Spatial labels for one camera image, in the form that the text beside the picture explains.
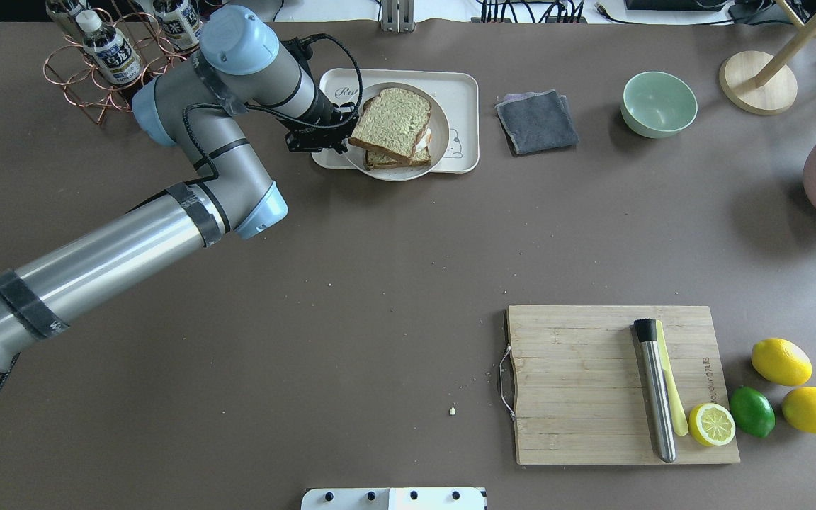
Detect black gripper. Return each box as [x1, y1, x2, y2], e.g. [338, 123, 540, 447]
[282, 38, 358, 154]

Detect bread slice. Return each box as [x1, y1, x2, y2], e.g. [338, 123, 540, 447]
[348, 87, 433, 162]
[365, 148, 432, 170]

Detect white round plate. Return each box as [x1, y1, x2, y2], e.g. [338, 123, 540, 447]
[344, 83, 450, 183]

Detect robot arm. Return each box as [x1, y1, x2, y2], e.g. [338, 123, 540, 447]
[0, 1, 360, 380]

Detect cream rabbit tray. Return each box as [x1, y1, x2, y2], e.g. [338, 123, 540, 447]
[312, 68, 480, 183]

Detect fried egg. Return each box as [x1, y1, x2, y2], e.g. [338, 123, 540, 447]
[414, 126, 433, 154]

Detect right tea bottle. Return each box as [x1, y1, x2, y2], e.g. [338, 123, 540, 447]
[152, 1, 202, 52]

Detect tea bottle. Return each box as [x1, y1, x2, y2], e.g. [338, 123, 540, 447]
[45, 0, 91, 45]
[152, 1, 202, 52]
[75, 9, 143, 86]

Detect grey folded cloth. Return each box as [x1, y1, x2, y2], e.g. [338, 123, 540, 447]
[494, 89, 580, 156]

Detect front tea bottle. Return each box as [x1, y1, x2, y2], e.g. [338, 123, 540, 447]
[75, 9, 143, 86]

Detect left tea bottle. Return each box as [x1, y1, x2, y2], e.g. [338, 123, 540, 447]
[45, 0, 91, 45]

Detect green ceramic bowl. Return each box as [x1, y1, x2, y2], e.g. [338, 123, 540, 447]
[620, 71, 698, 139]

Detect bamboo cutting board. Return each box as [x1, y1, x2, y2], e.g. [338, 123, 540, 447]
[507, 305, 729, 467]

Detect wooden cup stand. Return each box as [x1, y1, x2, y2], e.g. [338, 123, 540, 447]
[718, 1, 816, 115]

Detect yellow plastic knife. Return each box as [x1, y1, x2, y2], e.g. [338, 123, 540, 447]
[654, 319, 689, 436]

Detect half lemon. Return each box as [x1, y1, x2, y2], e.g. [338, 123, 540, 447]
[688, 402, 736, 448]

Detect upper whole lemon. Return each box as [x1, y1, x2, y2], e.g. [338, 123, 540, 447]
[751, 338, 813, 387]

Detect green lime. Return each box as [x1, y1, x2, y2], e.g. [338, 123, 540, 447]
[730, 385, 775, 438]

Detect copper wire bottle rack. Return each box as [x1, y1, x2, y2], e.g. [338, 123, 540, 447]
[43, 1, 195, 125]

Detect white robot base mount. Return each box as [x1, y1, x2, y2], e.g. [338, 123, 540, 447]
[300, 486, 488, 509]

